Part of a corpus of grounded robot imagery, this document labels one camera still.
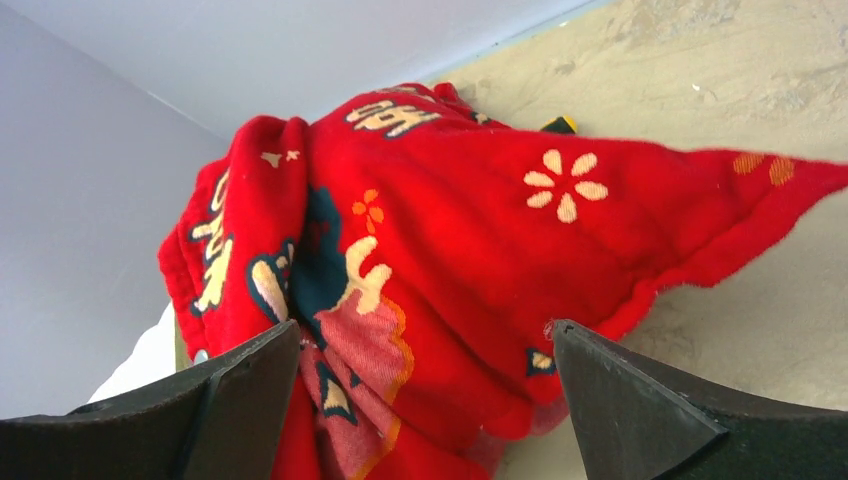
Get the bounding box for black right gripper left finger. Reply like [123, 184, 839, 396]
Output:
[1, 322, 300, 479]

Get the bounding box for white pillow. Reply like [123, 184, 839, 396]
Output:
[89, 303, 177, 403]

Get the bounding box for red printed pillowcase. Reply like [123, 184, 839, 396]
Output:
[158, 83, 847, 479]

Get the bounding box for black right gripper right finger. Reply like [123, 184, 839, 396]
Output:
[553, 321, 847, 479]

